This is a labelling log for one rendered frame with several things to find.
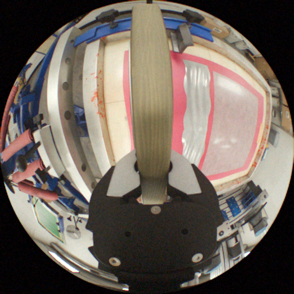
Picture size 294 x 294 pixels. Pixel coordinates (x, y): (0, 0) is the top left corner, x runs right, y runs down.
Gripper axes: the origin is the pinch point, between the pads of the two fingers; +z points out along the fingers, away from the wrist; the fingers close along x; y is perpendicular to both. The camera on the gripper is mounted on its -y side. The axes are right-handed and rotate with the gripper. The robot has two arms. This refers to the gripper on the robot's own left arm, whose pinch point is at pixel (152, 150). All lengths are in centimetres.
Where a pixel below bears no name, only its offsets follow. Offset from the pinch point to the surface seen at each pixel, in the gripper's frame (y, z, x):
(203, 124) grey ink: -1.5, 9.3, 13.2
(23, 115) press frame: -19, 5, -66
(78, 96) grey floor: -32, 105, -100
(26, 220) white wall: 196, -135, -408
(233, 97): -11.0, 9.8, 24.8
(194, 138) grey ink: 2.0, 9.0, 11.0
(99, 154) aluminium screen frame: 4.6, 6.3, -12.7
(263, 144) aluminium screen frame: 3, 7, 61
